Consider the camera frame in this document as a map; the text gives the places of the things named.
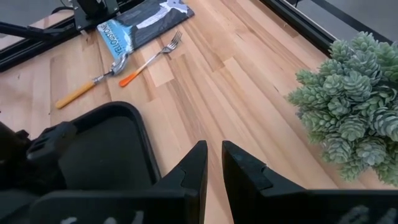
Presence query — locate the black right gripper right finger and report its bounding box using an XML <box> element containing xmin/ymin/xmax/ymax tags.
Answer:
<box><xmin>221</xmin><ymin>140</ymin><xmax>306</xmax><ymax>224</ymax></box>

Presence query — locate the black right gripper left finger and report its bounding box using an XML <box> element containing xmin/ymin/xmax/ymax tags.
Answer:
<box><xmin>149</xmin><ymin>139</ymin><xmax>209</xmax><ymax>224</ymax></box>

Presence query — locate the spoon with yellow handle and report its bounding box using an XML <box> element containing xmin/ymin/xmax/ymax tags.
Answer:
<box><xmin>55</xmin><ymin>52</ymin><xmax>130</xmax><ymax>110</ymax></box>

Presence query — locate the black serving tray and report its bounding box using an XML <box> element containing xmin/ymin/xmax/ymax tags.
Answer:
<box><xmin>0</xmin><ymin>101</ymin><xmax>162</xmax><ymax>215</ymax></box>

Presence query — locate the black diagonal bar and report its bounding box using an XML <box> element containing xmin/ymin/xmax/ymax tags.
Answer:
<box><xmin>0</xmin><ymin>21</ymin><xmax>75</xmax><ymax>42</ymax></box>

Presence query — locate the green potted artificial plant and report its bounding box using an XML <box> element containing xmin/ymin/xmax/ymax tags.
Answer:
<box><xmin>285</xmin><ymin>30</ymin><xmax>398</xmax><ymax>188</ymax></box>

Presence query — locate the black cable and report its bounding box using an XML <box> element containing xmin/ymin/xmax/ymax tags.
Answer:
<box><xmin>50</xmin><ymin>5</ymin><xmax>76</xmax><ymax>16</ymax></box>

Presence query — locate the thin black frame bar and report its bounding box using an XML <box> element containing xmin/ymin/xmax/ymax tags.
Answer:
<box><xmin>309</xmin><ymin>0</ymin><xmax>393</xmax><ymax>45</ymax></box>

